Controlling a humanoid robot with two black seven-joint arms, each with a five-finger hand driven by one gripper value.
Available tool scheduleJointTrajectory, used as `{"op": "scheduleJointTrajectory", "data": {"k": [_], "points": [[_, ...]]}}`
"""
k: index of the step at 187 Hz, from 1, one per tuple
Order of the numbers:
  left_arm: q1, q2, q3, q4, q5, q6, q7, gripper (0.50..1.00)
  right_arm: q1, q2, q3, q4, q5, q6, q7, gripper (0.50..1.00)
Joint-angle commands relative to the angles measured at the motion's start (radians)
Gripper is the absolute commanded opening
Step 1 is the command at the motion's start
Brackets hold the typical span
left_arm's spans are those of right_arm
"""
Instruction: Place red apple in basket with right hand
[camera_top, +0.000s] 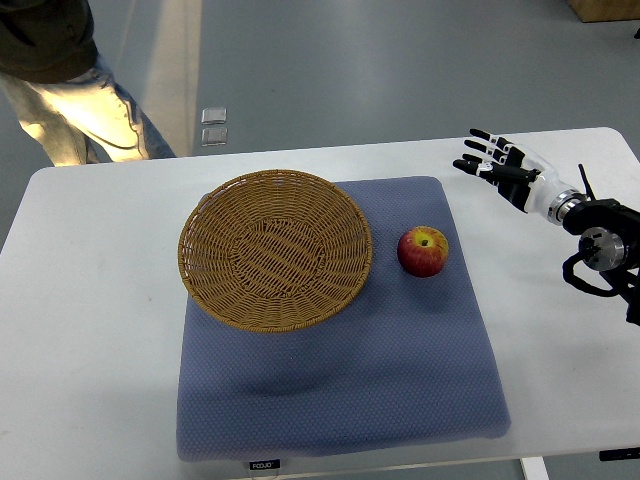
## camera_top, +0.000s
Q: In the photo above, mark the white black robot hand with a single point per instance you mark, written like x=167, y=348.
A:
x=520, y=175

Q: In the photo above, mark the red yellow apple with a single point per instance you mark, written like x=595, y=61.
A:
x=423, y=251

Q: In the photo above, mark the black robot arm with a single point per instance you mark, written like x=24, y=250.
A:
x=608, y=243

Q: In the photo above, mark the brown wicker basket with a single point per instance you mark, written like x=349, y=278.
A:
x=275, y=251

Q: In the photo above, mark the wooden box corner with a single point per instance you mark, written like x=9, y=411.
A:
x=592, y=11

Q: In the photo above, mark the blue grey cushion mat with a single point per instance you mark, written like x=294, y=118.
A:
x=408, y=361

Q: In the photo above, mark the white table leg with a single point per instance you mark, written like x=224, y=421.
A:
x=534, y=468

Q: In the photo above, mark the lower metal floor plate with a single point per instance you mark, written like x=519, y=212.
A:
x=214, y=136

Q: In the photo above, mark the metal floor plate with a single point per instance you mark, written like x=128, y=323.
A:
x=214, y=136
x=214, y=115

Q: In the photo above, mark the upper metal floor plate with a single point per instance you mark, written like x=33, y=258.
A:
x=214, y=115

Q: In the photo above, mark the black table label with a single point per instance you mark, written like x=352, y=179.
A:
x=272, y=464

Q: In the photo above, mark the person in light jeans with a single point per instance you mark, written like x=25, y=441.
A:
x=64, y=94

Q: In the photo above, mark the black bracket under table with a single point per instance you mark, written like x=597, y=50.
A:
x=619, y=454

